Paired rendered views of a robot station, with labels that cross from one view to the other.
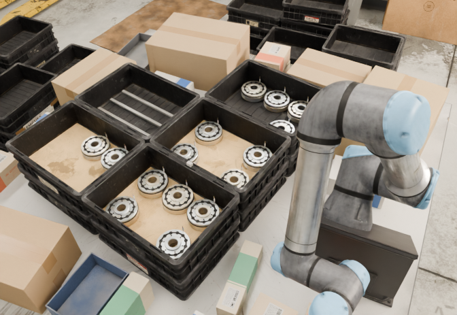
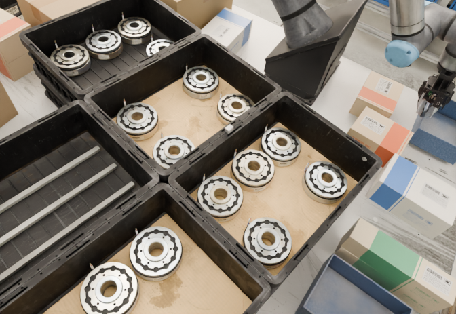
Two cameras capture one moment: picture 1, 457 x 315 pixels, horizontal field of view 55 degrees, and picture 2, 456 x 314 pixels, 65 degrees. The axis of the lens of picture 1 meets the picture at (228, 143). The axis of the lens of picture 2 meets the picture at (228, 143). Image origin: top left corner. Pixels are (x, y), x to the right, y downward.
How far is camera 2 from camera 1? 1.24 m
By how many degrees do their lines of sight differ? 57
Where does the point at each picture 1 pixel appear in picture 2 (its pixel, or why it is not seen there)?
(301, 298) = (334, 112)
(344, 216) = (326, 20)
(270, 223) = not seen: hidden behind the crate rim
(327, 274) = (435, 18)
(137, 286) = (370, 230)
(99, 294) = (342, 305)
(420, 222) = (266, 23)
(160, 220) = (279, 197)
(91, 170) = (161, 302)
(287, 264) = (421, 43)
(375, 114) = not seen: outside the picture
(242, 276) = not seen: hidden behind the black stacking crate
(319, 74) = not seen: outside the picture
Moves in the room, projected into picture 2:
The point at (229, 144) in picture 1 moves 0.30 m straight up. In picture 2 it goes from (163, 106) to (157, 8)
